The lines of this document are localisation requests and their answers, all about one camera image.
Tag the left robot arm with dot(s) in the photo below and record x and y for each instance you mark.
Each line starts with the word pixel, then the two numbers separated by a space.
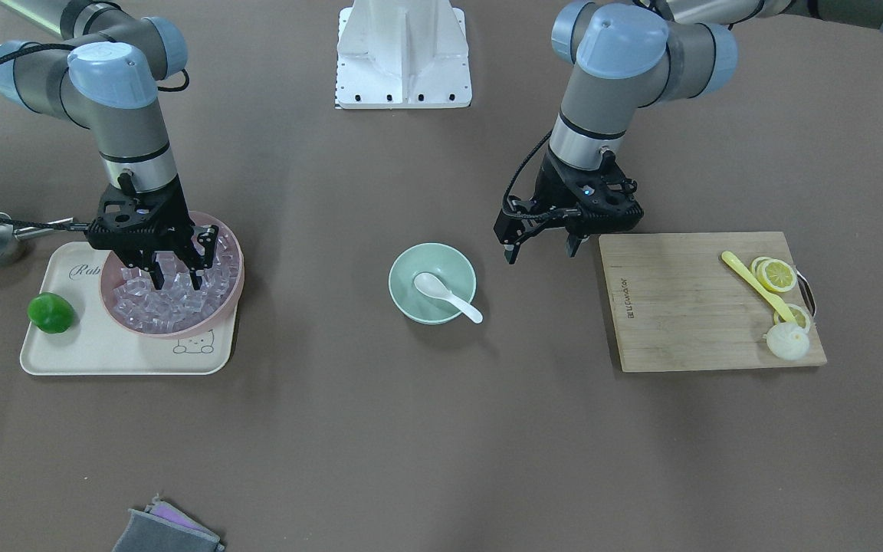
pixel 627 55

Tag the clear ice cubes pile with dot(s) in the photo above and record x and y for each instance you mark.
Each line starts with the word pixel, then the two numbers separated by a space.
pixel 173 303

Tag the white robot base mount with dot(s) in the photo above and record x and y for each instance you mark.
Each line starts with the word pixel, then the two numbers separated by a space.
pixel 402 55

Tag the cream plastic tray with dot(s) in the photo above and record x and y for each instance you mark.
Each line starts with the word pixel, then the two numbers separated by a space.
pixel 98 345

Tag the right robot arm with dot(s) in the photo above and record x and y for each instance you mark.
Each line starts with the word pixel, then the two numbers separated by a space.
pixel 106 80

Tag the green lime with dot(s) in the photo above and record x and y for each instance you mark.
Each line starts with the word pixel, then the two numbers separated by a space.
pixel 51 313

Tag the pink bowl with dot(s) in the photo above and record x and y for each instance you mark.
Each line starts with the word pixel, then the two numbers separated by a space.
pixel 181 326

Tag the white ceramic spoon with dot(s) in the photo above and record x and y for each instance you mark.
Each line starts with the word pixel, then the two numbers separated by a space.
pixel 431 286

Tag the wooden cutting board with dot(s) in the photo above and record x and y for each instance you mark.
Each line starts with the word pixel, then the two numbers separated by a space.
pixel 676 306

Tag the grey purple cloth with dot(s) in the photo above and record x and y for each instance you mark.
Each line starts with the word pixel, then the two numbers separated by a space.
pixel 161 526

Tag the lemon slice lower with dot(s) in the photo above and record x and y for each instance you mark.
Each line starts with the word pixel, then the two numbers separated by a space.
pixel 801 317

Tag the mint green bowl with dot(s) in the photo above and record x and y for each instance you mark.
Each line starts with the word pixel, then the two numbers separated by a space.
pixel 448 264

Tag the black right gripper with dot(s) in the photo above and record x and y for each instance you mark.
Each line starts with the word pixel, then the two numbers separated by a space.
pixel 178 205

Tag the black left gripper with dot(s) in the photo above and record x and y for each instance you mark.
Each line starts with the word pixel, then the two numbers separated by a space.
pixel 552 187

